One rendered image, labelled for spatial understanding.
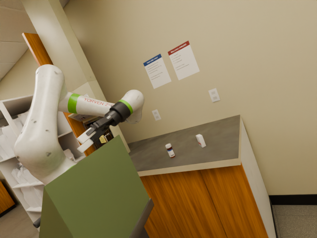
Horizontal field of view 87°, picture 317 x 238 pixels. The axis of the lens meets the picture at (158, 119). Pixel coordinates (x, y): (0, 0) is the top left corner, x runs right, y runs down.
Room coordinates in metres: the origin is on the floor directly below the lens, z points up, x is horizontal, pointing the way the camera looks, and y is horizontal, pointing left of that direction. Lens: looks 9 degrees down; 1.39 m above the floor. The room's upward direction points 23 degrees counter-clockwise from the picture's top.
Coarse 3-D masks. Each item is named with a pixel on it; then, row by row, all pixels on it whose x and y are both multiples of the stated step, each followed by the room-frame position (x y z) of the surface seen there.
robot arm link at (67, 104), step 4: (68, 92) 0.99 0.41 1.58; (64, 96) 0.95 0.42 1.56; (68, 96) 0.96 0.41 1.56; (72, 96) 0.96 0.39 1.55; (76, 96) 0.97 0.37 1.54; (60, 100) 0.94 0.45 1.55; (64, 100) 0.95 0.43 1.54; (68, 100) 0.95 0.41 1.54; (72, 100) 0.95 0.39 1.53; (76, 100) 0.95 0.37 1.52; (60, 104) 0.94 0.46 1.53; (64, 104) 0.94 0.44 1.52; (68, 104) 0.94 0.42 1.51; (72, 104) 0.95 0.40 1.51; (60, 108) 0.95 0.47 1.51; (64, 108) 0.95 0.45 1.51; (68, 108) 0.95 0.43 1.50; (72, 108) 0.95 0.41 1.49; (68, 112) 0.98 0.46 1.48; (72, 112) 0.97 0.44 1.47; (76, 112) 0.97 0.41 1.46
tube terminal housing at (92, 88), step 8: (96, 80) 1.64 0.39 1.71; (80, 88) 1.62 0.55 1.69; (88, 88) 1.57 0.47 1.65; (96, 88) 1.60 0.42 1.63; (96, 96) 1.57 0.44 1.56; (104, 96) 1.65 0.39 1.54; (88, 120) 1.67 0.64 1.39; (112, 128) 1.57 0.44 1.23; (120, 136) 1.61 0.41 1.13; (128, 152) 1.62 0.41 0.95
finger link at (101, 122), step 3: (108, 114) 0.73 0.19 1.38; (105, 117) 0.72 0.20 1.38; (111, 117) 0.73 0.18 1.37; (99, 120) 0.68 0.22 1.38; (102, 120) 0.69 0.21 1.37; (105, 120) 0.70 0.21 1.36; (108, 120) 0.71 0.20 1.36; (93, 123) 0.65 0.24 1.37; (99, 123) 0.67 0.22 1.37; (102, 123) 0.68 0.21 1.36; (105, 123) 0.70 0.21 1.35; (96, 126) 0.65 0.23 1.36; (99, 126) 0.65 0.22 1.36
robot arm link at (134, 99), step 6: (132, 90) 0.88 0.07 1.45; (126, 96) 0.85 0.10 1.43; (132, 96) 0.85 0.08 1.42; (138, 96) 0.86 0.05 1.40; (126, 102) 0.82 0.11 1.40; (132, 102) 0.84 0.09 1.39; (138, 102) 0.86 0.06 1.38; (132, 108) 0.83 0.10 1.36; (138, 108) 0.87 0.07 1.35; (132, 114) 0.91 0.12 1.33; (138, 114) 0.93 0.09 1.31
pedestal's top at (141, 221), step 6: (150, 198) 0.73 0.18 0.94; (150, 204) 0.71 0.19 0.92; (144, 210) 0.67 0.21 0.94; (150, 210) 0.70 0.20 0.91; (144, 216) 0.65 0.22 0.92; (138, 222) 0.61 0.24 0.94; (144, 222) 0.64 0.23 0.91; (138, 228) 0.60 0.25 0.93; (132, 234) 0.57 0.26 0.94; (138, 234) 0.59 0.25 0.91
